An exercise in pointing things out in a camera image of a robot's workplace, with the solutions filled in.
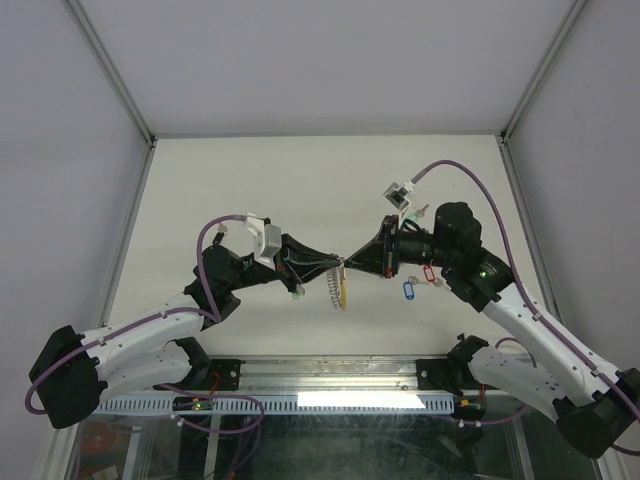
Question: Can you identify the white slotted cable duct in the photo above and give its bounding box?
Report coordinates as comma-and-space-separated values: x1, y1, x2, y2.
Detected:
96, 392, 455, 417

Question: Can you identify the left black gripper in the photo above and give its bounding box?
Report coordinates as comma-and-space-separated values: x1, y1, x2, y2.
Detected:
225, 234, 341, 294

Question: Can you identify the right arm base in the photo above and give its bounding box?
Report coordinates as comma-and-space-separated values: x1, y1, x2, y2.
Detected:
415, 334, 489, 396

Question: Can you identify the keyring with yellow handle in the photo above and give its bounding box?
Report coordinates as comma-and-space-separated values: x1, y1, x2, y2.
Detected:
326, 257, 348, 311

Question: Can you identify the light green tag key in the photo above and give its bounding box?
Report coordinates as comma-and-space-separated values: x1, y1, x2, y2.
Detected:
405, 204, 429, 222

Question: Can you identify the black tag key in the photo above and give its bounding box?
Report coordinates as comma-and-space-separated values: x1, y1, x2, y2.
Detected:
212, 224, 228, 245

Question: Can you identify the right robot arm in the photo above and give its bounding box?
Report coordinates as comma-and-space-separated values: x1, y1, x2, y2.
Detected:
345, 202, 639, 459

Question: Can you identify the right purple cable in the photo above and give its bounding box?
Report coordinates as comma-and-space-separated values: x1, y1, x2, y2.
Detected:
409, 160, 640, 456

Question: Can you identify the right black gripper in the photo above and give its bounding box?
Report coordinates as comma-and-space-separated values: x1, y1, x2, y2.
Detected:
343, 215, 456, 279

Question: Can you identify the bright green tag key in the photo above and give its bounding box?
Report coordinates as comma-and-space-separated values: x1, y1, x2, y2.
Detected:
292, 286, 305, 299

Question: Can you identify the aluminium mounting rail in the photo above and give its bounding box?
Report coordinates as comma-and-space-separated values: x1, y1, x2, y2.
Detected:
114, 353, 501, 396

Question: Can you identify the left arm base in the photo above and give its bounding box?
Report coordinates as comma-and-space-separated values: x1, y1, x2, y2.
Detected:
162, 337, 242, 392

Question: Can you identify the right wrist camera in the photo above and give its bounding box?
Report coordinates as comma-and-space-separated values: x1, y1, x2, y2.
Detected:
383, 179, 416, 224

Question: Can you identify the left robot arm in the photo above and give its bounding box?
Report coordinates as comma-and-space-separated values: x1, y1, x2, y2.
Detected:
27, 233, 341, 429

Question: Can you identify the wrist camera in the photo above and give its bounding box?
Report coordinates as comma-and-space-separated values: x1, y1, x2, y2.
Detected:
243, 213, 282, 270
383, 179, 416, 224

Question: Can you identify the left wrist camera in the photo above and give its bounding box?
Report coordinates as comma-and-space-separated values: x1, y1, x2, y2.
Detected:
243, 213, 282, 270

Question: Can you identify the red tag key lower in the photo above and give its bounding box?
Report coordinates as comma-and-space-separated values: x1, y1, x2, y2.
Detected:
423, 265, 444, 288

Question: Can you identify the blue tag key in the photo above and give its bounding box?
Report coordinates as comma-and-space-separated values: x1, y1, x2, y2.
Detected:
402, 276, 421, 301

